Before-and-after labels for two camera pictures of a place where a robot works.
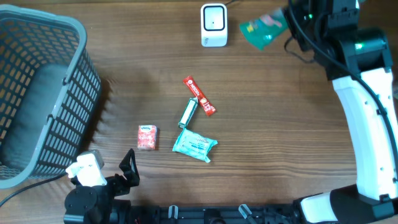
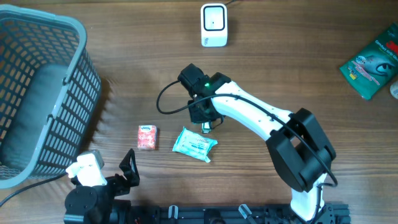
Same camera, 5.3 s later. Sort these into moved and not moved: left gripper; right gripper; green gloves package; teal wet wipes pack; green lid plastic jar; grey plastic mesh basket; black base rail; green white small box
Moved: right gripper; green white small box; green gloves package
Not moved: green lid plastic jar; grey plastic mesh basket; black base rail; teal wet wipes pack; left gripper
